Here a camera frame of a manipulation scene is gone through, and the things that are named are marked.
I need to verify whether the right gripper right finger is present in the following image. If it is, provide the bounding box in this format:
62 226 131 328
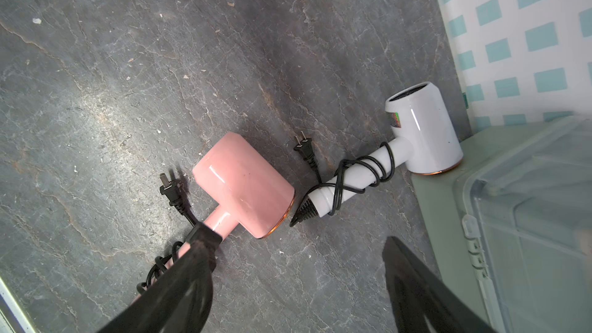
382 237 493 332

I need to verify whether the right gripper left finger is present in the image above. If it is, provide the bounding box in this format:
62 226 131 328
100 223 223 332

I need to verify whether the pink hair dryer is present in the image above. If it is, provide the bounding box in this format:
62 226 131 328
131 131 297 306

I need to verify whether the white hair dryer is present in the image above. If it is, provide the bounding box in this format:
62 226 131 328
290 82 463 227

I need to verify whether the green clear storage box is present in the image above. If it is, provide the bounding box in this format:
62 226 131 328
412 117 591 332

